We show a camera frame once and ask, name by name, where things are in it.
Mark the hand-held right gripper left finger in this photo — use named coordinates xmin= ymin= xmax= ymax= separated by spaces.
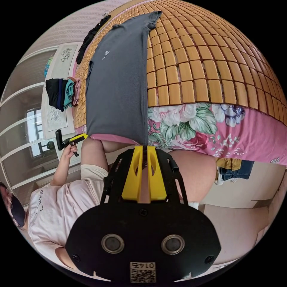
xmin=121 ymin=145 xmax=144 ymax=200

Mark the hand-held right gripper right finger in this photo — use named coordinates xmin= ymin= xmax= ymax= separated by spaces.
xmin=147 ymin=146 xmax=168 ymax=201

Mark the dark gray short sleeve shirt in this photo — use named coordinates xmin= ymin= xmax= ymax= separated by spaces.
xmin=85 ymin=10 xmax=163 ymax=146

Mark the person's left forearm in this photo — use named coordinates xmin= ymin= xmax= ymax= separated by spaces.
xmin=50 ymin=156 xmax=75 ymax=187

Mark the person's left hand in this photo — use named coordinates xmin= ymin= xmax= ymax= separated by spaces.
xmin=61 ymin=144 xmax=78 ymax=160

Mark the window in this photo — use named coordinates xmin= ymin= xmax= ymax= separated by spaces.
xmin=26 ymin=107 xmax=58 ymax=158

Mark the pile of clothes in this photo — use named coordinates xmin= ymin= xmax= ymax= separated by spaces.
xmin=45 ymin=77 xmax=82 ymax=112

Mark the person's body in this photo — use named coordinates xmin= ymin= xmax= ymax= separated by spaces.
xmin=0 ymin=135 xmax=270 ymax=270

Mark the denim and yellow clothes heap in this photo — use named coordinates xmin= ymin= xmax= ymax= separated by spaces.
xmin=215 ymin=158 xmax=255 ymax=186

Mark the black garment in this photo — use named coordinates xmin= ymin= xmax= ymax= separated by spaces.
xmin=76 ymin=15 xmax=112 ymax=65

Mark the bed with woven mat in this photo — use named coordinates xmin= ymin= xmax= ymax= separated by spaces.
xmin=73 ymin=0 xmax=287 ymax=167

